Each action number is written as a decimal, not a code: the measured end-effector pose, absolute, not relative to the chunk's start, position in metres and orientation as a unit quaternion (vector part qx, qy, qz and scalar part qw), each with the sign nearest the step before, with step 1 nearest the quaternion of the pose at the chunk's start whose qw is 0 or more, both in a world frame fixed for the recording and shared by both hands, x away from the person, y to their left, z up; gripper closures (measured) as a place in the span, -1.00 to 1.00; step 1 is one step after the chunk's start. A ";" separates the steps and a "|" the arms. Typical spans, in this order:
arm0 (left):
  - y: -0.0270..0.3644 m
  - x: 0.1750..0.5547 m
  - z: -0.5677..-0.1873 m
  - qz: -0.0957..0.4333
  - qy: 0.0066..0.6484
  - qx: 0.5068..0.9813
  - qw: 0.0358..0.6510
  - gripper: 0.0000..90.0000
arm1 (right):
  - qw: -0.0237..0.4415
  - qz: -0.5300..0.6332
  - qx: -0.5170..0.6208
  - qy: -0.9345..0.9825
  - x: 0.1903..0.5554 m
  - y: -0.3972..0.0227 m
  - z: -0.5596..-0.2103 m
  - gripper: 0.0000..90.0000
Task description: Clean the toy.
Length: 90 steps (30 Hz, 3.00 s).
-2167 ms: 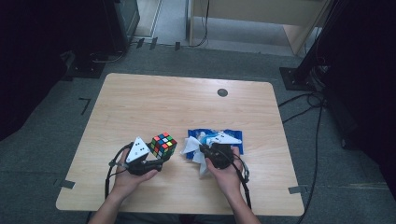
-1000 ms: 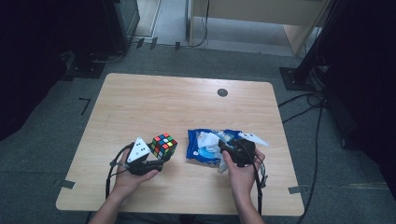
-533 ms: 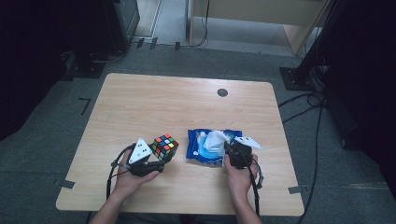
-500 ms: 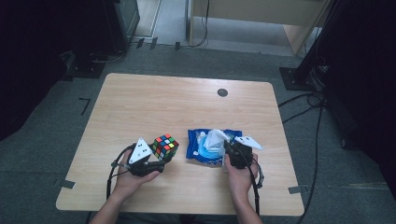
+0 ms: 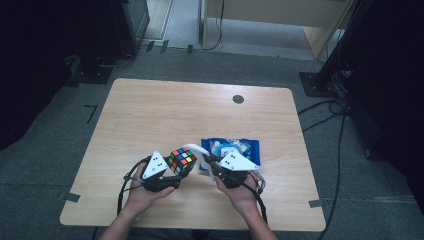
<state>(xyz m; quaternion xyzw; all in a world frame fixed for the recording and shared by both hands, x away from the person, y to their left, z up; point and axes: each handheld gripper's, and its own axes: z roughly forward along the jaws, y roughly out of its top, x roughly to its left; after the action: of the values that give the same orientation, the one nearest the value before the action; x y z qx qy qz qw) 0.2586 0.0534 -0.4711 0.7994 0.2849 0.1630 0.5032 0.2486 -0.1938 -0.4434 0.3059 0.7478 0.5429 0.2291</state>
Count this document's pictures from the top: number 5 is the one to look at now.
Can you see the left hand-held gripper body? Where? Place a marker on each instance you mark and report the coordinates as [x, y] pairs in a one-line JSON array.
[[154, 165]]

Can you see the person's right hand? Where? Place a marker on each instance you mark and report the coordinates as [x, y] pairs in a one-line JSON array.
[[241, 196]]

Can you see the black metal stand post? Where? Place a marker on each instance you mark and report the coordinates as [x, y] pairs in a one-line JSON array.
[[340, 46]]

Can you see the light wooden cabinet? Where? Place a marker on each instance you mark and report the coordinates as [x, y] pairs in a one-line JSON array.
[[266, 13]]

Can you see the grey tape strip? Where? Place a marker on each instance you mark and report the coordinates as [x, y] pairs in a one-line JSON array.
[[318, 203], [70, 197]]

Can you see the dark curtain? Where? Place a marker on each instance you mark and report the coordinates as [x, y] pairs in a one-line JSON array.
[[33, 66], [393, 100]]

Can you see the dark round table grommet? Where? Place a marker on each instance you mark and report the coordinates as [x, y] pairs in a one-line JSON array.
[[238, 99]]

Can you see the black cabinet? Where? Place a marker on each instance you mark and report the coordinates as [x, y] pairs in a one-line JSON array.
[[131, 23]]

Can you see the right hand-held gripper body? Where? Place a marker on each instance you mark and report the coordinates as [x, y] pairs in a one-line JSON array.
[[238, 161]]

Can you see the multicoloured puzzle cube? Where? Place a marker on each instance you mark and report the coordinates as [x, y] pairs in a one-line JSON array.
[[181, 161]]

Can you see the black square stand base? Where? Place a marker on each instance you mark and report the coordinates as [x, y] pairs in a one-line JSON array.
[[311, 85]]

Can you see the black flat stand base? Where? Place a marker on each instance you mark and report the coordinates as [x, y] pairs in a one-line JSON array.
[[90, 75]]

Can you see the small black tape strip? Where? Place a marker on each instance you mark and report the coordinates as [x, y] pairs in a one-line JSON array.
[[150, 46], [164, 46], [190, 49]]

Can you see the person's dark trousers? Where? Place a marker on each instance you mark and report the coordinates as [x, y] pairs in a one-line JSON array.
[[166, 235]]

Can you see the person's left hand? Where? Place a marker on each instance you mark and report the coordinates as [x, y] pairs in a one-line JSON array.
[[143, 200]]

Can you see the blue wet wipes pack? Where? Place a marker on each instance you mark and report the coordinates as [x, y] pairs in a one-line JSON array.
[[251, 148]]

